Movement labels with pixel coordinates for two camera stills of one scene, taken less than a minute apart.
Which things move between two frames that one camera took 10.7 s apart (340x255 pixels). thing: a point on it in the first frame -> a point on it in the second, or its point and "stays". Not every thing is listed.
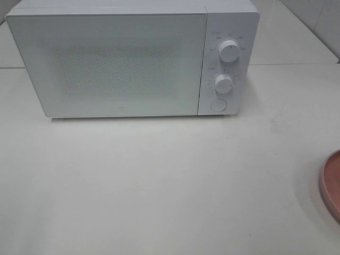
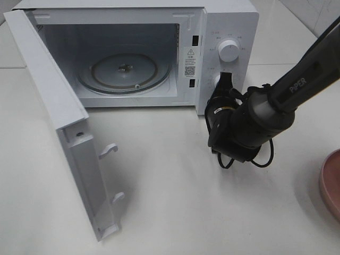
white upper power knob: (229, 51) stays
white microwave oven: (138, 58) stays
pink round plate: (330, 183) stays
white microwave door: (113, 64) -> (82, 155)
